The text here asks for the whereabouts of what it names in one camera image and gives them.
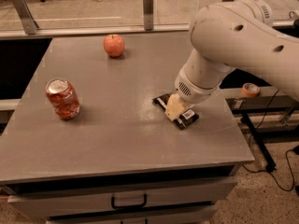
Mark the red crushed soda can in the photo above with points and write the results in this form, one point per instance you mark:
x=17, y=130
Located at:
x=63, y=98

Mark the grey upper drawer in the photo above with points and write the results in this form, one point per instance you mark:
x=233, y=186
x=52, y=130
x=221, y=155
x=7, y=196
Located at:
x=88, y=201

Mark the red apple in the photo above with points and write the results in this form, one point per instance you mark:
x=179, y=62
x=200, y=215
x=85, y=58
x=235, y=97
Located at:
x=114, y=45

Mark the black upper drawer handle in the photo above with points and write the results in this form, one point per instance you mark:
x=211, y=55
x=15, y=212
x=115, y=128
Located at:
x=129, y=202

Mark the black chocolate bar wrapper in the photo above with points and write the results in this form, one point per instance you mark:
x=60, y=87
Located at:
x=184, y=120

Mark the orange tape roll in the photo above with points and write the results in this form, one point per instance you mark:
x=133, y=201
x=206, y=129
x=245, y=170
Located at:
x=250, y=90

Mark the grey lower drawer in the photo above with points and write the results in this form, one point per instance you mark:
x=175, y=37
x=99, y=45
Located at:
x=174, y=215

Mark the grey drawer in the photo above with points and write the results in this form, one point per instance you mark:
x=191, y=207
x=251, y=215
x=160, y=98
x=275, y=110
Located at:
x=174, y=215
x=88, y=201

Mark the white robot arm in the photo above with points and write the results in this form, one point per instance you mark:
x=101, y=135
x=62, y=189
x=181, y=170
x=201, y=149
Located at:
x=231, y=35

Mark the middle metal railing bracket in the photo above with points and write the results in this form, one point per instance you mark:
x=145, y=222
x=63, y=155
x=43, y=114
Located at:
x=148, y=14

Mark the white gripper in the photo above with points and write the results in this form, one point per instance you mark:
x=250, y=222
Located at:
x=193, y=91

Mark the black table leg frame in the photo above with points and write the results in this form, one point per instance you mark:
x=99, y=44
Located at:
x=270, y=164

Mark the left metal railing bracket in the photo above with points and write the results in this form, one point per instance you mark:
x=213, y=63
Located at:
x=28, y=23

